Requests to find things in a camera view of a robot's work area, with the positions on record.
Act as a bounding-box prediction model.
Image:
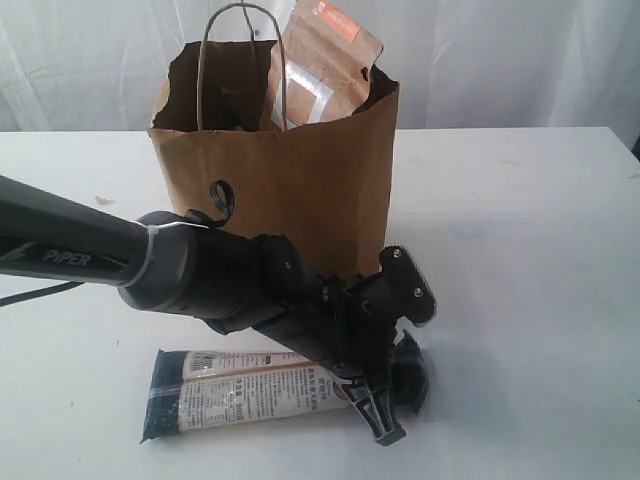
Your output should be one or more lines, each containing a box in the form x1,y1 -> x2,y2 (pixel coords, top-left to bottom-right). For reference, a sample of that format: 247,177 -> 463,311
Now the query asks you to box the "small paper scrap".
95,196 -> 114,206

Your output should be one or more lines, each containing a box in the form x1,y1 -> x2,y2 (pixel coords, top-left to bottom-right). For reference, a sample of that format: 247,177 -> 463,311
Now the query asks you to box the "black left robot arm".
1,178 -> 436,445

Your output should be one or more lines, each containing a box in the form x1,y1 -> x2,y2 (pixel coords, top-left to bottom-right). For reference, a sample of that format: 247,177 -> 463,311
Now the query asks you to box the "brown pouch with orange label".
261,1 -> 383,130

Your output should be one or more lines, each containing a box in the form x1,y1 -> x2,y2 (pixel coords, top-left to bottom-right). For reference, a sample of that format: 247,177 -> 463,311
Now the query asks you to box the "dark blue noodle packet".
142,350 -> 350,441

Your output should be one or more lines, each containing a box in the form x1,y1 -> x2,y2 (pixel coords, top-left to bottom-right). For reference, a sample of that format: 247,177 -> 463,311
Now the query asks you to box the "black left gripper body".
254,271 -> 400,388

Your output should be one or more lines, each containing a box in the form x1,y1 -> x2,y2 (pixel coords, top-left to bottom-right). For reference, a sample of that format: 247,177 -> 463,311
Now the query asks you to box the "brown paper shopping bag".
149,26 -> 399,280

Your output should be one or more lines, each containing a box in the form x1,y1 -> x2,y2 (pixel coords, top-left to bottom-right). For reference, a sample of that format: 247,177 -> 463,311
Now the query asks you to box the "white backdrop curtain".
1,1 -> 639,144

